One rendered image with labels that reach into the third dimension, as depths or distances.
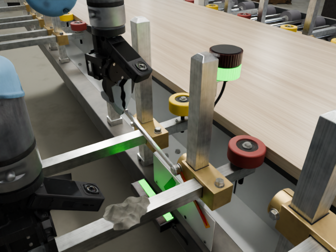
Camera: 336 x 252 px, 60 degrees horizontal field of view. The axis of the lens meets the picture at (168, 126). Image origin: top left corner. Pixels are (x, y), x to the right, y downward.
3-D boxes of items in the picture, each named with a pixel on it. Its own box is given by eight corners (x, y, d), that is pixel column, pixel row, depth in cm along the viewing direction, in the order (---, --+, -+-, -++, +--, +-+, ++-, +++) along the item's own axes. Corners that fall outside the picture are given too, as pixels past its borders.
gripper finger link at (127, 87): (117, 103, 77) (114, 71, 72) (133, 110, 74) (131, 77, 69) (108, 108, 75) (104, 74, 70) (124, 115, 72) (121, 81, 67)
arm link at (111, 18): (132, 3, 60) (101, 10, 55) (133, 26, 62) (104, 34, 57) (107, -1, 64) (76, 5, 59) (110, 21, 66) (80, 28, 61)
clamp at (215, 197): (211, 212, 58) (214, 194, 56) (175, 172, 68) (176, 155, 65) (233, 201, 61) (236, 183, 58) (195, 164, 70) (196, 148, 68)
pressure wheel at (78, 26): (79, 40, 163) (75, 19, 157) (91, 42, 161) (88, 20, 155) (71, 45, 156) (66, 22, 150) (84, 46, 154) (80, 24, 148)
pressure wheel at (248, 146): (239, 200, 64) (247, 159, 58) (216, 178, 70) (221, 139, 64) (265, 186, 68) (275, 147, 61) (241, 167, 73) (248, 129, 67)
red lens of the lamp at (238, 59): (222, 70, 50) (224, 57, 48) (201, 59, 54) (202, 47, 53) (248, 63, 52) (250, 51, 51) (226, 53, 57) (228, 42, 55)
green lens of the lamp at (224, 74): (221, 83, 51) (222, 71, 50) (201, 72, 55) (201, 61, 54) (246, 76, 54) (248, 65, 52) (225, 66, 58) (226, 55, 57)
